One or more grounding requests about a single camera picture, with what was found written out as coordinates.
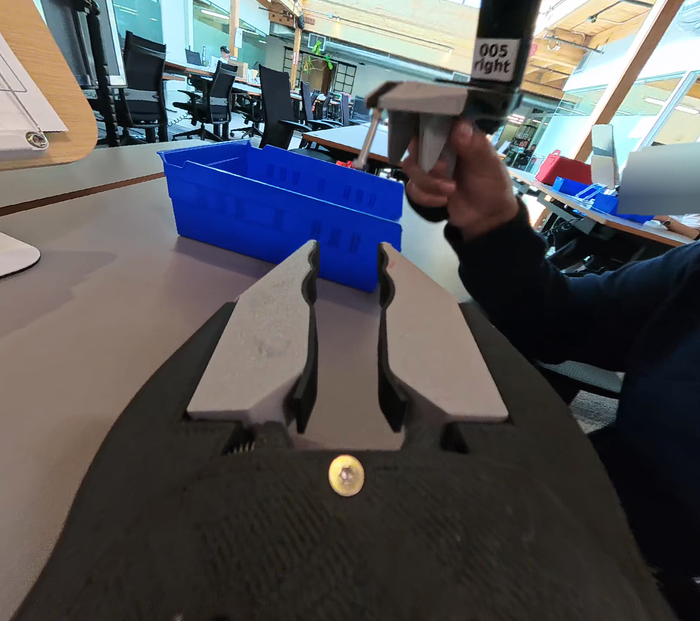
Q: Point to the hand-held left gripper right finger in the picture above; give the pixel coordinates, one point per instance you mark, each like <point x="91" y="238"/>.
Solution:
<point x="437" y="353"/>

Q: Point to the person's torso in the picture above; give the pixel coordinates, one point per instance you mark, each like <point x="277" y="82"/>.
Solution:
<point x="667" y="468"/>

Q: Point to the steel bolt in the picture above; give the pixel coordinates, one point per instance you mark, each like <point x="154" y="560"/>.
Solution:
<point x="366" y="139"/>

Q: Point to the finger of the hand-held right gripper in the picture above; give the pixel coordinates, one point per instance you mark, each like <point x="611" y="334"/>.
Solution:
<point x="426" y="98"/>

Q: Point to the black office chair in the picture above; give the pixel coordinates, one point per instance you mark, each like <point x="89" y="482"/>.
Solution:
<point x="143" y="85"/>
<point x="276" y="101"/>
<point x="221" y="85"/>

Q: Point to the small blue bin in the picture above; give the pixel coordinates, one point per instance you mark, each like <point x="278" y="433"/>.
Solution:
<point x="601" y="200"/>

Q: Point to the green hanging plant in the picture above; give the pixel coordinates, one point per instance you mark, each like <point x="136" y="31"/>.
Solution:
<point x="317" y="57"/>

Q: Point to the wood-top office table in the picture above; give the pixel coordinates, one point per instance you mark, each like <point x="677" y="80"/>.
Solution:
<point x="339" y="137"/>

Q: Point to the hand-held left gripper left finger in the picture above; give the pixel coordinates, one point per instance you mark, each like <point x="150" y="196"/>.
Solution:
<point x="257" y="347"/>

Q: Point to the red bag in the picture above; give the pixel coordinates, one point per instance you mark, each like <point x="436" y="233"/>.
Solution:
<point x="563" y="170"/>

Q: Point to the instruction sheet on stand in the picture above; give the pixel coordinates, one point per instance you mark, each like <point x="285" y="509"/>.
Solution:
<point x="57" y="85"/>

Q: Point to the white cardboard box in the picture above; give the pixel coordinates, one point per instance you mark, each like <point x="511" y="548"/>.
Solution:
<point x="604" y="150"/>

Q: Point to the blue plastic bin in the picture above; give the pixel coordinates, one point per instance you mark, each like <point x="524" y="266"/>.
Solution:
<point x="273" y="216"/>

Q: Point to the person's right hand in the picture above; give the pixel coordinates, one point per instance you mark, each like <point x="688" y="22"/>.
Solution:
<point x="481" y="189"/>

